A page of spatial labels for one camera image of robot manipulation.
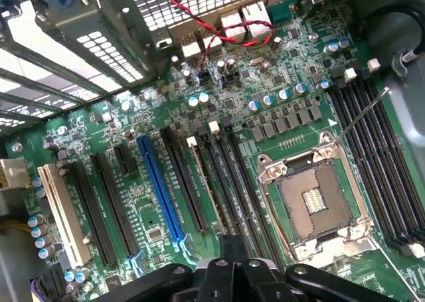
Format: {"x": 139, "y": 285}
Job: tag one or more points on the white expansion slot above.
{"x": 63, "y": 215}

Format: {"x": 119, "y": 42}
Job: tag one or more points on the long black expansion slot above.
{"x": 114, "y": 202}
{"x": 184, "y": 182}
{"x": 93, "y": 215}

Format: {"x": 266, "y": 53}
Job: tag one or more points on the silver rear port block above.
{"x": 191, "y": 49}
{"x": 233, "y": 26}
{"x": 212, "y": 43}
{"x": 255, "y": 20}

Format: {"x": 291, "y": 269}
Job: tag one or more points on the white power connector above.
{"x": 13, "y": 174}

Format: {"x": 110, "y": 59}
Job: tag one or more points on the green Dell motherboard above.
{"x": 166, "y": 109}

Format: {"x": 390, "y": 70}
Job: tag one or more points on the CPU socket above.
{"x": 308, "y": 182}

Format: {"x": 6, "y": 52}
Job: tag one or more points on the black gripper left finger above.
{"x": 216, "y": 282}

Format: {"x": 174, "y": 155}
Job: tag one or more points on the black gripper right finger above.
{"x": 255, "y": 282}

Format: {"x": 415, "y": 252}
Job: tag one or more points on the metal socket cover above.
{"x": 332, "y": 249}

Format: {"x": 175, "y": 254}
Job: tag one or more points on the short black expansion slot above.
{"x": 125, "y": 161}

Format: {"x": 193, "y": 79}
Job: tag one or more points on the thin metal locking lever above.
{"x": 362, "y": 115}
{"x": 396, "y": 272}

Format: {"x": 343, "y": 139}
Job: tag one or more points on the blue expansion slot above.
{"x": 159, "y": 189}

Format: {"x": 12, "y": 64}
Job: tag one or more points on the black RAM slot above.
{"x": 374, "y": 182}
{"x": 418, "y": 182}
{"x": 234, "y": 182}
{"x": 403, "y": 182}
{"x": 192, "y": 141}
{"x": 248, "y": 182}
{"x": 388, "y": 182}
{"x": 220, "y": 182}

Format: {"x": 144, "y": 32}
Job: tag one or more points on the open grey PC case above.
{"x": 99, "y": 16}

